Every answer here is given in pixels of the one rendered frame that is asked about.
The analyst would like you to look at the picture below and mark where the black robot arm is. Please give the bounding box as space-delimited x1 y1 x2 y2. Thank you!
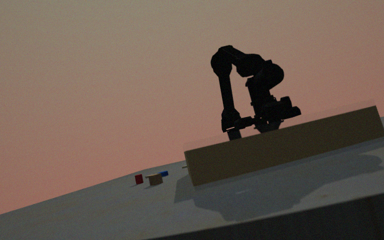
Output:
210 45 292 133

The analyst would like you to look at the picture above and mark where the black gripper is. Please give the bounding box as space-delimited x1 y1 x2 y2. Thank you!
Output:
234 92 302 131

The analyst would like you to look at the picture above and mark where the brown cube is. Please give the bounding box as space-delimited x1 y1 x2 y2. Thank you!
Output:
148 173 163 186

